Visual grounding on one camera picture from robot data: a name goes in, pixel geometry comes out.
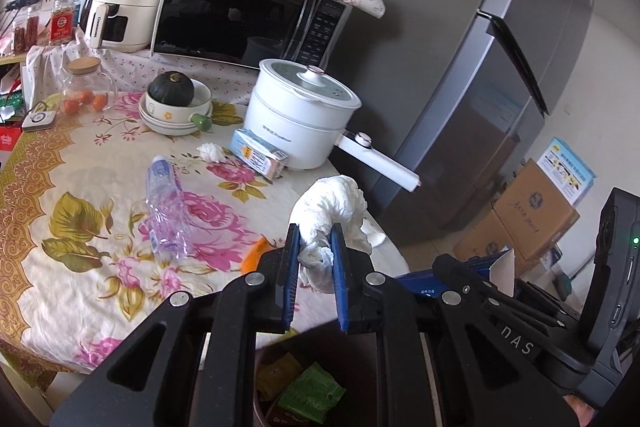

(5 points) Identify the white electric cooking pot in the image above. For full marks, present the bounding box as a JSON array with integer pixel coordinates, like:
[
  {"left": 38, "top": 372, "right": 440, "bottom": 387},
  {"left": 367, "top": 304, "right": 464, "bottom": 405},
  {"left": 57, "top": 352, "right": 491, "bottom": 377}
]
[{"left": 243, "top": 58, "right": 421, "bottom": 194}]

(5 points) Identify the black microwave oven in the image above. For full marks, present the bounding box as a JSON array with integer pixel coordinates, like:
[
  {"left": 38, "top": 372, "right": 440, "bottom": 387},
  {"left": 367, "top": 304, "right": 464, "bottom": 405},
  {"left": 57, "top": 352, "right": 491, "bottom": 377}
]
[{"left": 150, "top": 0, "right": 353, "bottom": 72}]

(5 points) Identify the small white tissue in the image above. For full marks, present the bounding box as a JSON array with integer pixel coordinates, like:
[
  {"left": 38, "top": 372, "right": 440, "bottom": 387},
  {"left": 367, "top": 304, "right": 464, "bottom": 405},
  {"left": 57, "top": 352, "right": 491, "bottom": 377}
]
[{"left": 196, "top": 143, "right": 226, "bottom": 164}]

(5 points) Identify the red label spice jar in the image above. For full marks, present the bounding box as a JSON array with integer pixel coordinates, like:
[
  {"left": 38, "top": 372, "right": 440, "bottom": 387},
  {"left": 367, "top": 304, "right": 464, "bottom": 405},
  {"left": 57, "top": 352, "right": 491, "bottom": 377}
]
[{"left": 48, "top": 0, "right": 77, "bottom": 46}]

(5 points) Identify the white bowl with green handle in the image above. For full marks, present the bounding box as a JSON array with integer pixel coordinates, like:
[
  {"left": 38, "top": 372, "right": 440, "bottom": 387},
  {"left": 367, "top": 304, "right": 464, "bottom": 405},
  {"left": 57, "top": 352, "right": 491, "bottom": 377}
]
[{"left": 139, "top": 99, "right": 213, "bottom": 136}]

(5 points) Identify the white air fryer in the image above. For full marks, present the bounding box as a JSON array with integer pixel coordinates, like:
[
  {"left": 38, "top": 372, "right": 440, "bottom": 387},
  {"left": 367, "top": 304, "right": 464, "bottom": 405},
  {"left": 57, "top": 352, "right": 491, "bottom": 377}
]
[{"left": 82, "top": 0, "right": 173, "bottom": 54}]

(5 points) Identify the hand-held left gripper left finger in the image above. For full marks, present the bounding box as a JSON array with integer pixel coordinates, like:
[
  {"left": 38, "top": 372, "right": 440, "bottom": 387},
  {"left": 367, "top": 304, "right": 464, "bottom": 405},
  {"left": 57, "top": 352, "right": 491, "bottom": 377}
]
[{"left": 50, "top": 223, "right": 301, "bottom": 427}]

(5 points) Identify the orange wrapper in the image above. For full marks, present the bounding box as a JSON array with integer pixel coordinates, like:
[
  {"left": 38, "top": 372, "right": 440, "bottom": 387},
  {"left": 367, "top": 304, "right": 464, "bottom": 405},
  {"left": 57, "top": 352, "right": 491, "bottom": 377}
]
[{"left": 241, "top": 234, "right": 271, "bottom": 275}]

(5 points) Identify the blue white printed box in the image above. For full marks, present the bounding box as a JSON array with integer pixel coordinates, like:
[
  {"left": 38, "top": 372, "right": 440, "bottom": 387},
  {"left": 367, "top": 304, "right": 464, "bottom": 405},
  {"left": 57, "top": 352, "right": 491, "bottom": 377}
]
[{"left": 539, "top": 137, "right": 597, "bottom": 208}]

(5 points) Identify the floral tablecloth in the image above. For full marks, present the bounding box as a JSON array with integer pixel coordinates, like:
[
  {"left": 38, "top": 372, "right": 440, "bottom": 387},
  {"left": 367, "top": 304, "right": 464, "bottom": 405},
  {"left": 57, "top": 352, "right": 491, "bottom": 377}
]
[{"left": 0, "top": 92, "right": 411, "bottom": 388}]

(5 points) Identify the clear plastic bottle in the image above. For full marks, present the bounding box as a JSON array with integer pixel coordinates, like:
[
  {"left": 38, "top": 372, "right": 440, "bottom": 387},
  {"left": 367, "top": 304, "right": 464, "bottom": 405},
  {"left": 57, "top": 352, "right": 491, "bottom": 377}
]
[{"left": 144, "top": 155, "right": 193, "bottom": 258}]

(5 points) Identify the green packet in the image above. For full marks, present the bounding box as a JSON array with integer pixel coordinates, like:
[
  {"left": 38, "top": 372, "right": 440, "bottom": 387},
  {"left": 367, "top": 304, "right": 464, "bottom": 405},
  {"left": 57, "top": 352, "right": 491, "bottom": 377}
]
[{"left": 277, "top": 364, "right": 347, "bottom": 425}]

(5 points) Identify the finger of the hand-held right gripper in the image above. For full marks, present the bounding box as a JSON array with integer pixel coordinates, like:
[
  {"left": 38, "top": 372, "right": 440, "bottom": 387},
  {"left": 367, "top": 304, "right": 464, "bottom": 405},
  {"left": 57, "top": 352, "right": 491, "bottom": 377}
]
[
  {"left": 515, "top": 279, "right": 581, "bottom": 319},
  {"left": 432, "top": 253, "right": 581, "bottom": 333}
]

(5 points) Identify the dark brown trash bin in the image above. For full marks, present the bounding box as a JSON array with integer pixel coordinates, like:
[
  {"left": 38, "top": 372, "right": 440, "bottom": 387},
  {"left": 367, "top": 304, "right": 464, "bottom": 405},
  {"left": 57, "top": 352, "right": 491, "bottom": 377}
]
[{"left": 252, "top": 327, "right": 436, "bottom": 427}]

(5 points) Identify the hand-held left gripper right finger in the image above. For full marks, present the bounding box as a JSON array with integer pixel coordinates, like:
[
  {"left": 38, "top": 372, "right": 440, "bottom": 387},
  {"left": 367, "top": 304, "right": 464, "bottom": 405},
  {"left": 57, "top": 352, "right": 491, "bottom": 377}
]
[{"left": 330, "top": 222, "right": 596, "bottom": 427}]

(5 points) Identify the yellow packet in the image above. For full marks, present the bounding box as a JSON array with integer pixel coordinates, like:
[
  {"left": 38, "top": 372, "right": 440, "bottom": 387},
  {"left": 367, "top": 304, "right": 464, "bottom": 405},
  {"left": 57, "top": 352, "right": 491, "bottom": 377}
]
[{"left": 256, "top": 352, "right": 303, "bottom": 400}]

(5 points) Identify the white square timer device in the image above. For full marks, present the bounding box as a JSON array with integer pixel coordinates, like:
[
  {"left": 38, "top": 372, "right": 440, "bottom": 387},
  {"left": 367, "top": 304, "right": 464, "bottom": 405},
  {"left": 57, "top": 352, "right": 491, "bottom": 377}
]
[{"left": 21, "top": 109, "right": 58, "bottom": 131}]

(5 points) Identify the white flower-print bowl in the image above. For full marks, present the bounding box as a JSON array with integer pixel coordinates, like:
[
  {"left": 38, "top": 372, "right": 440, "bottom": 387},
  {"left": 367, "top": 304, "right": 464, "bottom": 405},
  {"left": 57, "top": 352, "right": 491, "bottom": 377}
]
[{"left": 145, "top": 78, "right": 213, "bottom": 122}]

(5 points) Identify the glass jar with bamboo lid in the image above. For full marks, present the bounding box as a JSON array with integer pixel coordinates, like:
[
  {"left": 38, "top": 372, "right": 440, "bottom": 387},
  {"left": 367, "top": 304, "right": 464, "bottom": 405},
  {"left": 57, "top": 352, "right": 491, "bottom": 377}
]
[{"left": 60, "top": 57, "right": 118, "bottom": 115}]

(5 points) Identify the small white blue carton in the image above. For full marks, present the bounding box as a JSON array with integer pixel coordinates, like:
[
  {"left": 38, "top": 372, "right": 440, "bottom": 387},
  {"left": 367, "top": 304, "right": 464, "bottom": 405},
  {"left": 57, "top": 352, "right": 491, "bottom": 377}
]
[{"left": 230, "top": 128, "right": 290, "bottom": 180}]

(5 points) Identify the blue carton box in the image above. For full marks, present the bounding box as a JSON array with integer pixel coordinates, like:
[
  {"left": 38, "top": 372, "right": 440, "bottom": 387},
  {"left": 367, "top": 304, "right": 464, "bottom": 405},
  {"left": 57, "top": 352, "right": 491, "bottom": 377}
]
[{"left": 395, "top": 248, "right": 517, "bottom": 299}]

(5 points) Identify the large white tissue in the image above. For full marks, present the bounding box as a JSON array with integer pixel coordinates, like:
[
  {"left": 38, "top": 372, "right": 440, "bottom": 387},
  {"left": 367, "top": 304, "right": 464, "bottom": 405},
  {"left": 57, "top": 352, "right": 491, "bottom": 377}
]
[{"left": 290, "top": 174, "right": 373, "bottom": 295}]

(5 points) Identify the grey refrigerator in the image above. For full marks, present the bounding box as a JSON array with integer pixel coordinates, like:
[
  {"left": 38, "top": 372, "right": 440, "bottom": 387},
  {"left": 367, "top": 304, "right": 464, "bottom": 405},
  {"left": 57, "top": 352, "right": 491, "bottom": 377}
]
[{"left": 372, "top": 0, "right": 606, "bottom": 248}]

